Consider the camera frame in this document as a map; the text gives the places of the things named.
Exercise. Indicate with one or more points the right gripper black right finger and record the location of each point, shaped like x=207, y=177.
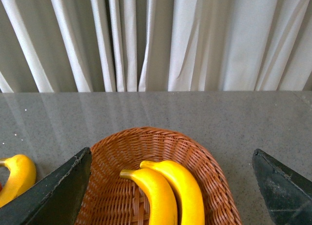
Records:
x=287, y=194

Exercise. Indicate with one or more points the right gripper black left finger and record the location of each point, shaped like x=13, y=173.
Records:
x=55, y=199

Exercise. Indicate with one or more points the yellow banana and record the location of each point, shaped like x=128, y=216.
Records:
x=162, y=201
x=186, y=189
x=22, y=177

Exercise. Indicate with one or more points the right brown wicker basket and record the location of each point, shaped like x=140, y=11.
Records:
x=110, y=200

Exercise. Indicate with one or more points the white pleated curtain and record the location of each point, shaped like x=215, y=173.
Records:
x=51, y=46

